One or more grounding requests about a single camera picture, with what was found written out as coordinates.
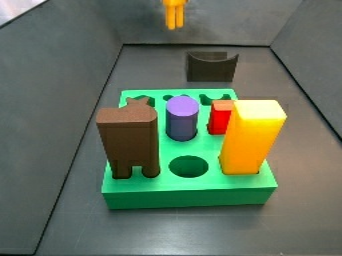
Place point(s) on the orange three-prong block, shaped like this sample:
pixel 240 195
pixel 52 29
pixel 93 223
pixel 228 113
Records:
pixel 173 8

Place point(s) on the green shape-sorter board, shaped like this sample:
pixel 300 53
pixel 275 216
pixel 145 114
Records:
pixel 191 180

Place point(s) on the purple cylinder block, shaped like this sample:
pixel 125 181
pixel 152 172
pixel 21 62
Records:
pixel 181 111

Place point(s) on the brown two-legged block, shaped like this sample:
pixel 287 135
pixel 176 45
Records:
pixel 128 132

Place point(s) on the brown star-shaped block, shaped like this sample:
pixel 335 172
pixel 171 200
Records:
pixel 135 103

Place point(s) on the red block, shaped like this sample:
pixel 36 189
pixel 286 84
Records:
pixel 219 116

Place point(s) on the yellow rectangular block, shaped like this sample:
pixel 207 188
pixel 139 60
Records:
pixel 253 126

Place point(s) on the black curved holder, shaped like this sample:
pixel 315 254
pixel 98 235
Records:
pixel 209 66

